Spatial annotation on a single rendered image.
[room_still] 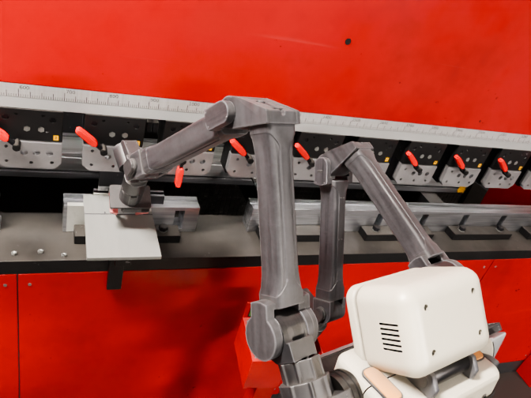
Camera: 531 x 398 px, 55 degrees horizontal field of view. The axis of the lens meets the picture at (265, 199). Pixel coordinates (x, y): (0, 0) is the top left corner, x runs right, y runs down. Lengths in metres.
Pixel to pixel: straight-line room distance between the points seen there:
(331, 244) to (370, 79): 0.51
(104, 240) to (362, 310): 0.72
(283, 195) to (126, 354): 1.11
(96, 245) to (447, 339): 0.85
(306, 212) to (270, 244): 0.88
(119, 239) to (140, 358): 0.60
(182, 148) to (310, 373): 0.50
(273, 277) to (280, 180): 0.16
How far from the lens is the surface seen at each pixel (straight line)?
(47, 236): 1.56
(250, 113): 0.85
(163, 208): 1.55
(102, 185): 1.51
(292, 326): 0.87
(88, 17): 1.26
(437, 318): 0.88
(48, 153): 1.42
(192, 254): 1.55
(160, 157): 1.12
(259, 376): 1.50
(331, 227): 1.30
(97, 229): 1.39
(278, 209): 0.83
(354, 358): 0.94
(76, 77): 1.31
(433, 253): 1.17
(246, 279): 1.66
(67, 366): 1.82
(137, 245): 1.35
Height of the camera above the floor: 1.88
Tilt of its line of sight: 32 degrees down
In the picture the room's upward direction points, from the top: 17 degrees clockwise
